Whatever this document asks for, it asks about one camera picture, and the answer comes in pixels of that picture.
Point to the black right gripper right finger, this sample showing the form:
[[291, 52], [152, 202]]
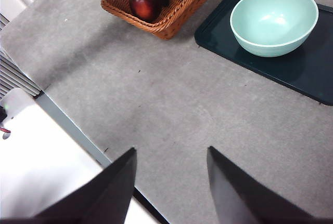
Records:
[[239, 198]]

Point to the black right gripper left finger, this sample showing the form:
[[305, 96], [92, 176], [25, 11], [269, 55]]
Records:
[[104, 195]]

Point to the dark purple plum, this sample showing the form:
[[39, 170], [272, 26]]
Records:
[[143, 3]]

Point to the teal ribbed bowl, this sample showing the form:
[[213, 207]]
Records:
[[273, 21]]

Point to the brown wicker basket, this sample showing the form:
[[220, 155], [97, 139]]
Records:
[[169, 24]]

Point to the black rectangular tray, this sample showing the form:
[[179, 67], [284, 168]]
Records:
[[299, 73]]

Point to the grey ribbed panel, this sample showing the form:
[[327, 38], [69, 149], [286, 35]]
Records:
[[13, 73]]

